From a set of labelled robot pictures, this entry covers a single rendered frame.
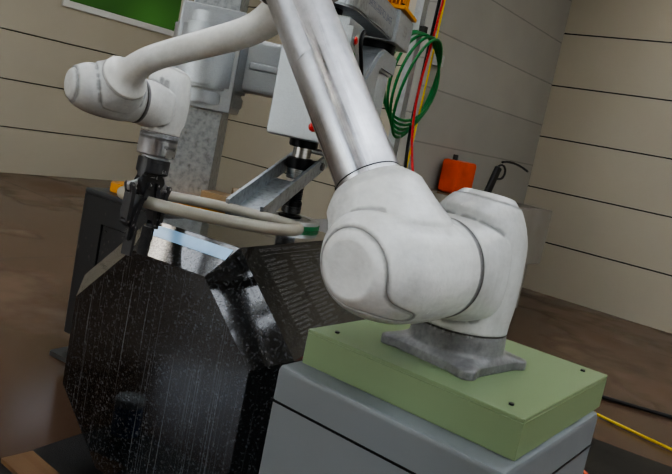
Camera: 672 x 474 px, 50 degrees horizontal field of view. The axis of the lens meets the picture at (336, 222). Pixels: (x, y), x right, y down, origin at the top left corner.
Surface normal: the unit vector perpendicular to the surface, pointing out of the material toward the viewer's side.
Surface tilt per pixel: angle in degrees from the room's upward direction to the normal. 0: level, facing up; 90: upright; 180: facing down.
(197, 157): 90
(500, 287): 91
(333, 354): 90
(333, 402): 90
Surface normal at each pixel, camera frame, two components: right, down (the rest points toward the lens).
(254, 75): 0.08, 0.15
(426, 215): 0.59, -0.51
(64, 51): 0.78, 0.24
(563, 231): -0.60, -0.01
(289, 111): -0.27, 0.07
